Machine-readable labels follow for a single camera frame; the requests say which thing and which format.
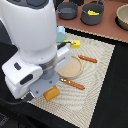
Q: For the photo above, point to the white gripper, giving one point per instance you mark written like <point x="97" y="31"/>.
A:
<point x="33" y="70"/>

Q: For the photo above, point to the orange bread loaf toy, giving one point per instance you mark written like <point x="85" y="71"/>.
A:
<point x="51" y="93"/>

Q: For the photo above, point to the white milk carton toy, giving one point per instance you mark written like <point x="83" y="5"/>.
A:
<point x="60" y="34"/>

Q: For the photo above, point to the yellow butter box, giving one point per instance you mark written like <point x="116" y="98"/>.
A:
<point x="74" y="43"/>

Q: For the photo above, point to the grey saucepan with handle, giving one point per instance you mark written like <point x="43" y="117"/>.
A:
<point x="67" y="10"/>

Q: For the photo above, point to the yellow cheese wedge toy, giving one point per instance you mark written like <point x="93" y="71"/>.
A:
<point x="91" y="13"/>

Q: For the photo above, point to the dark grey pot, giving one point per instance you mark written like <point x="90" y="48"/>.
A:
<point x="96" y="6"/>

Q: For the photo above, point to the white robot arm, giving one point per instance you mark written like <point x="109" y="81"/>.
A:
<point x="31" y="26"/>

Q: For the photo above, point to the round wooden plate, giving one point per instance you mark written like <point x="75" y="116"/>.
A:
<point x="73" y="69"/>

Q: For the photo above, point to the beige woven placemat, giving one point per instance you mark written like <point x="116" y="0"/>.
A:
<point x="74" y="105"/>

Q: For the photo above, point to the pink toy stove top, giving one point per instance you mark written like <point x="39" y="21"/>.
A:
<point x="106" y="28"/>

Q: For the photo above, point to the beige bowl on stove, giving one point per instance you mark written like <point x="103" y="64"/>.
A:
<point x="122" y="14"/>

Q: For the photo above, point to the toy fork wooden handle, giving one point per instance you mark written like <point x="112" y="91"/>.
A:
<point x="71" y="83"/>

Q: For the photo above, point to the toy knife wooden handle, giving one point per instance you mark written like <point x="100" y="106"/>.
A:
<point x="87" y="59"/>

